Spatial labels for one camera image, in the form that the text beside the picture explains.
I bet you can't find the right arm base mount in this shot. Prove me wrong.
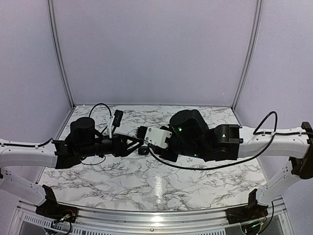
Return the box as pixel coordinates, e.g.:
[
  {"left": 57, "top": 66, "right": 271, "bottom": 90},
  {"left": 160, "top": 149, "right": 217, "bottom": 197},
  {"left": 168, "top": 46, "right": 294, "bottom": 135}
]
[{"left": 225, "top": 206, "right": 268, "bottom": 224}]

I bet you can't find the right aluminium frame post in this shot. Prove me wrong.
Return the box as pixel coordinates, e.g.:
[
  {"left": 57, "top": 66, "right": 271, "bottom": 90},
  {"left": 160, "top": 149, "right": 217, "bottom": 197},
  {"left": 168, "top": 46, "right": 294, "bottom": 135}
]
[{"left": 231, "top": 0, "right": 263, "bottom": 112}]

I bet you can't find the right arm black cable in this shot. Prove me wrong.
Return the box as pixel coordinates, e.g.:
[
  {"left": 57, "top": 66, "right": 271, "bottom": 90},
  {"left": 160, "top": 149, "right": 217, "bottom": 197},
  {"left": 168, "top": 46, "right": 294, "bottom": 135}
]
[{"left": 148, "top": 111, "right": 278, "bottom": 171}]

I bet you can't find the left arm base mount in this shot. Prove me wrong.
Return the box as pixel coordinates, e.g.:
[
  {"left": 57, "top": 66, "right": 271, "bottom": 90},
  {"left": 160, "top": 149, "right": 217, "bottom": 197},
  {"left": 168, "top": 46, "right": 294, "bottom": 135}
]
[{"left": 36, "top": 204, "right": 78, "bottom": 223}]

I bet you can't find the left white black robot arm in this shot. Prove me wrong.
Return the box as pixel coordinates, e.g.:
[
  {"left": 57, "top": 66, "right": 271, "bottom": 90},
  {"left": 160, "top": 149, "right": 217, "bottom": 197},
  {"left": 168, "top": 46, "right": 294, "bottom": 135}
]
[{"left": 0, "top": 117, "right": 143, "bottom": 218}]

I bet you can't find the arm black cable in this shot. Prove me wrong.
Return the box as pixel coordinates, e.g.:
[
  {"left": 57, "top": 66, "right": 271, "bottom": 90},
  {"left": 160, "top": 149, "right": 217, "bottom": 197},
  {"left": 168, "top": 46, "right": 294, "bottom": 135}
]
[
  {"left": 88, "top": 102, "right": 113, "bottom": 138},
  {"left": 148, "top": 111, "right": 278, "bottom": 171}
]

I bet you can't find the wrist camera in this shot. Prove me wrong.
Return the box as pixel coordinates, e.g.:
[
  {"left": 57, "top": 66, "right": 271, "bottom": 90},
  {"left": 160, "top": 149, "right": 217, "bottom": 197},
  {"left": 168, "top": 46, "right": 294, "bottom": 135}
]
[
  {"left": 136, "top": 126, "right": 172, "bottom": 149},
  {"left": 107, "top": 110, "right": 124, "bottom": 139}
]

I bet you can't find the front aluminium rail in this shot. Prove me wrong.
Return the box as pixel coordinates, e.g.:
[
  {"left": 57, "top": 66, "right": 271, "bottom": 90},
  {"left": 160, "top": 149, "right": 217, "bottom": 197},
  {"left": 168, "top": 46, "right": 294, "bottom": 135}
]
[{"left": 14, "top": 200, "right": 291, "bottom": 235}]

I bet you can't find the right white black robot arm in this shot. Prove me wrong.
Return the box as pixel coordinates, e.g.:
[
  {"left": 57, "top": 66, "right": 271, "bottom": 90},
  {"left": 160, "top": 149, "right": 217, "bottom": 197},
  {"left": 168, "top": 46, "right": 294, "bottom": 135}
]
[{"left": 148, "top": 110, "right": 313, "bottom": 219}]

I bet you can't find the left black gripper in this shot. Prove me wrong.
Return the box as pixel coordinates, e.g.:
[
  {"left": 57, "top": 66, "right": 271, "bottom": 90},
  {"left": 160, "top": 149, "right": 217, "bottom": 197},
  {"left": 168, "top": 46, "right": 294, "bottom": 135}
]
[{"left": 78, "top": 133, "right": 144, "bottom": 158}]

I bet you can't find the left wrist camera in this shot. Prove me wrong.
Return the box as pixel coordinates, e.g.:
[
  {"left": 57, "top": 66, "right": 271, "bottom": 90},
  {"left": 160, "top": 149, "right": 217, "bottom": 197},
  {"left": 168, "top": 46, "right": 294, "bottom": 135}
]
[{"left": 107, "top": 110, "right": 124, "bottom": 139}]

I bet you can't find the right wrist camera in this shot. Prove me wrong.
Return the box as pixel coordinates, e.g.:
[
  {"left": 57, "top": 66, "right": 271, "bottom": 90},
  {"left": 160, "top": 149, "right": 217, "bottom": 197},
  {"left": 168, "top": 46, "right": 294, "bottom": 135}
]
[{"left": 136, "top": 126, "right": 172, "bottom": 149}]

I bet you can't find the black earbud charging case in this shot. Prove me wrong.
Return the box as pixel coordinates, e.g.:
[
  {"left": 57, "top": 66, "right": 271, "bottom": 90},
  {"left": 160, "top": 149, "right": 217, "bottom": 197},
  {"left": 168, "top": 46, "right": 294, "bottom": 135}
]
[{"left": 138, "top": 146, "right": 150, "bottom": 156}]

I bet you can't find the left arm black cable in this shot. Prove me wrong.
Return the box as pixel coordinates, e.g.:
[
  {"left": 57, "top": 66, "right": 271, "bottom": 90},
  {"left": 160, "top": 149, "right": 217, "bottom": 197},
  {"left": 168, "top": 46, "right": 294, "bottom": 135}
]
[{"left": 88, "top": 102, "right": 113, "bottom": 138}]

